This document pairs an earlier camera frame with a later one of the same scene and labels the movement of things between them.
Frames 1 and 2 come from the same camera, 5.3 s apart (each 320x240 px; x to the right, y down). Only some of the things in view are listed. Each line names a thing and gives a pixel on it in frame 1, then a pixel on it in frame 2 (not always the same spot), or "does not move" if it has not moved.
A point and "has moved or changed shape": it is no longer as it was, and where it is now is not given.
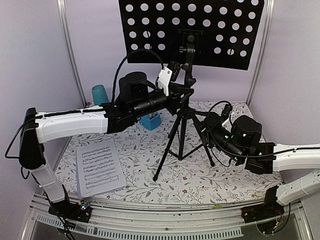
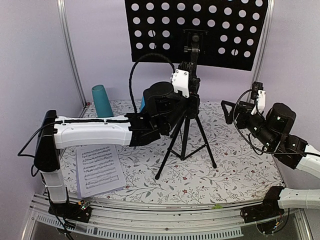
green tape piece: x=217 y=206 does not move
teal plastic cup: x=99 y=94 does not move
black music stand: x=191 y=34 has moved or changed shape
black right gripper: x=205 y=134 -> x=245 y=109
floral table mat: x=172 y=165 does not move
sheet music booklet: x=99 y=171 does not move
